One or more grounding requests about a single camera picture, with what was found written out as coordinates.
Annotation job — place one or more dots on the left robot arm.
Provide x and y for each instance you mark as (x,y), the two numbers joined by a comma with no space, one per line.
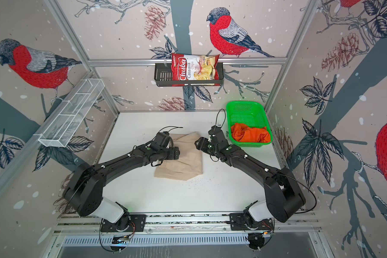
(84,192)

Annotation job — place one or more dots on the white wire mesh shelf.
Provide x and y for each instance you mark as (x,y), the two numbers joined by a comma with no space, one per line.
(74,109)

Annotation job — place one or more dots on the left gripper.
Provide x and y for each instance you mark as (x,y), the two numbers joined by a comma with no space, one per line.
(173,155)

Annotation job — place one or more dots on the red cassava chips bag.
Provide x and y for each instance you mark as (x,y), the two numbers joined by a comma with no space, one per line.
(194,67)

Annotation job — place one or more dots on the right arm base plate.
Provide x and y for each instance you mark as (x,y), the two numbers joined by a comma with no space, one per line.
(244,222)

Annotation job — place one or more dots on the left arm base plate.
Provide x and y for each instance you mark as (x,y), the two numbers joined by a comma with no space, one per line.
(125,223)

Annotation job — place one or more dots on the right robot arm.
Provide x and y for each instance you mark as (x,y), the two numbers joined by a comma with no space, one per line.
(283,195)

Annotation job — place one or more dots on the aluminium mounting rail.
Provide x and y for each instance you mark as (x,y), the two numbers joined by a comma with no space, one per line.
(187,222)

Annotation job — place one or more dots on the controller board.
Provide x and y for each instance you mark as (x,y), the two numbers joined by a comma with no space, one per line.
(256,241)
(119,243)

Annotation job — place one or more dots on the left controller board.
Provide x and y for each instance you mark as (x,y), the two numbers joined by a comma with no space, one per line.
(119,243)

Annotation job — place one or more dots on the beige shorts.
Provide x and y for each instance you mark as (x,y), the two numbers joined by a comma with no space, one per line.
(190,161)

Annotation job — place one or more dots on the black wall basket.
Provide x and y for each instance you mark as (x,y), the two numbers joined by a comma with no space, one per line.
(163,77)

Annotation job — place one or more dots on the right controller board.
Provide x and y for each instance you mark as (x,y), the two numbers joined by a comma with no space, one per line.
(256,241)

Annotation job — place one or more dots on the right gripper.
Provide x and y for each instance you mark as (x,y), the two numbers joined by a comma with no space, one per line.
(201,144)

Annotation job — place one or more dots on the orange shorts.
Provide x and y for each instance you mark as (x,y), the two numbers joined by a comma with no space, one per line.
(245,134)

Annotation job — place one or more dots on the green plastic basket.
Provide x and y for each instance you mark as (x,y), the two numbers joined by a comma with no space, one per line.
(250,113)

